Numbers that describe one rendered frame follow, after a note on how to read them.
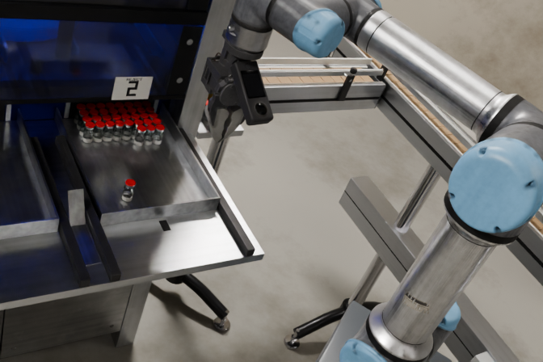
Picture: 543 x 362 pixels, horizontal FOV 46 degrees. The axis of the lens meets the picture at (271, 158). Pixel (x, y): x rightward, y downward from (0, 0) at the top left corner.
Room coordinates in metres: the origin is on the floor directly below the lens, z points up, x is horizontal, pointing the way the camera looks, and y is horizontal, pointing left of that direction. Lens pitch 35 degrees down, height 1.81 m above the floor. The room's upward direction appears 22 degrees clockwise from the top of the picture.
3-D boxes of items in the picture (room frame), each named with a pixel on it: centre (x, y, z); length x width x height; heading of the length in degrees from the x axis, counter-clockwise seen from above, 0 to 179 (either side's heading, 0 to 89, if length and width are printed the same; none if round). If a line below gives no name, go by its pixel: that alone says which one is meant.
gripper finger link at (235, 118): (1.04, 0.11, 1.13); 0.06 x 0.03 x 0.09; 42
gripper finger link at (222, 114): (1.01, 0.13, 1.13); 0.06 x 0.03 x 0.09; 42
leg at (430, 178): (1.69, -0.47, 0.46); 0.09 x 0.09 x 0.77; 42
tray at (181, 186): (1.10, 0.28, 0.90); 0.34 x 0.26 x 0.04; 42
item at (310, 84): (1.65, 0.05, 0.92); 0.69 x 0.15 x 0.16; 132
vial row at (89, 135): (1.16, 0.34, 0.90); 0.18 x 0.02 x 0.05; 132
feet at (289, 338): (1.69, -0.47, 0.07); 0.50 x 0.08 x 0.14; 132
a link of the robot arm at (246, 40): (1.02, 0.12, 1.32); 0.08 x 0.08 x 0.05
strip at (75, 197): (0.84, 0.28, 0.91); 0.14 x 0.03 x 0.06; 42
